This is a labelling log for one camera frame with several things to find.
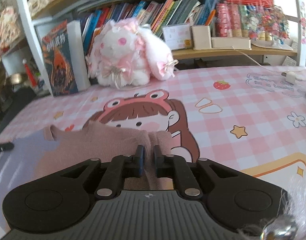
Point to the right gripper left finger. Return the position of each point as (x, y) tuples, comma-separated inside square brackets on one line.
[(120, 168)]

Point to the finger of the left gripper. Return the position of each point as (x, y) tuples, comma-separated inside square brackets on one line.
[(5, 147)]

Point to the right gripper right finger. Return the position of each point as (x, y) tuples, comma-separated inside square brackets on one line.
[(176, 168)]

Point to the purple and pink sweater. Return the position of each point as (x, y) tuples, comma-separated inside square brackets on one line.
[(50, 150)]

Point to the metal bowl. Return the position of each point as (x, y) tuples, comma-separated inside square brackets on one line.
[(17, 78)]

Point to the red tassel ornament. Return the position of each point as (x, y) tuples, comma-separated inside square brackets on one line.
[(30, 75)]

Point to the white wooden bookshelf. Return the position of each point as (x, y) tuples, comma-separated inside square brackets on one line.
[(184, 25)]

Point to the Harry Potter book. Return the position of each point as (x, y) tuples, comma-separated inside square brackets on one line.
[(64, 59)]

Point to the white pink plush bunny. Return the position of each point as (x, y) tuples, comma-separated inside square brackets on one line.
[(125, 53)]

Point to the white charger plug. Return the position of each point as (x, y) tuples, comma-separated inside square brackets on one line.
[(290, 77)]

